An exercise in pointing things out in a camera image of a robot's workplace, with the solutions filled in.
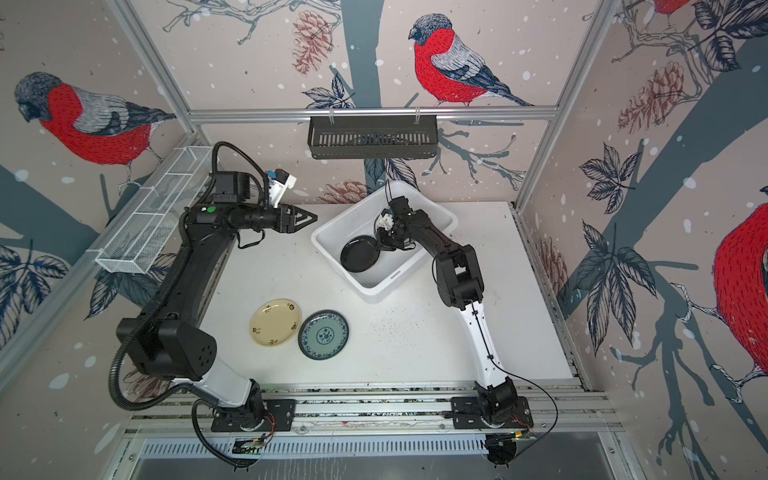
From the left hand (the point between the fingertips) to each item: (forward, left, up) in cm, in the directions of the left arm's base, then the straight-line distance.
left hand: (307, 215), depth 74 cm
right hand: (+11, -16, -29) cm, 35 cm away
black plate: (+12, -10, -32) cm, 36 cm away
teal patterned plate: (-18, -1, -33) cm, 38 cm away
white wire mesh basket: (+4, +41, -3) cm, 41 cm away
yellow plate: (-14, +15, -34) cm, 40 cm away
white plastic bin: (-5, -22, -18) cm, 29 cm away
